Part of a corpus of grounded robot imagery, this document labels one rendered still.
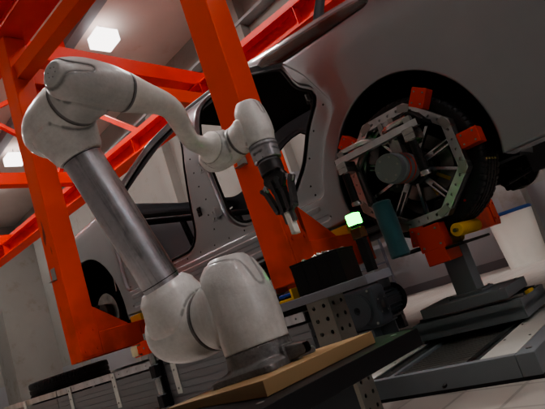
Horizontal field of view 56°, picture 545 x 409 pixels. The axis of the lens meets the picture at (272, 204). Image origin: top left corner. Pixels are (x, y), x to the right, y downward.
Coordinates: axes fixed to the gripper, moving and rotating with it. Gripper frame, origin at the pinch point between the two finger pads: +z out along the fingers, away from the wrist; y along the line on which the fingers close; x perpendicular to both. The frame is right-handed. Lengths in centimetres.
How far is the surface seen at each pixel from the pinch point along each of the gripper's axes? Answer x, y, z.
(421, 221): 96, 3, 5
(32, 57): 71, -195, -208
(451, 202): 95, 19, 3
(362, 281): 23.5, 2.1, 22.4
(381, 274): 33.5, 4.7, 22.4
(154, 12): 555, -466, -619
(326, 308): 28.6, -17.4, 26.3
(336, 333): 28.8, -17.5, 35.4
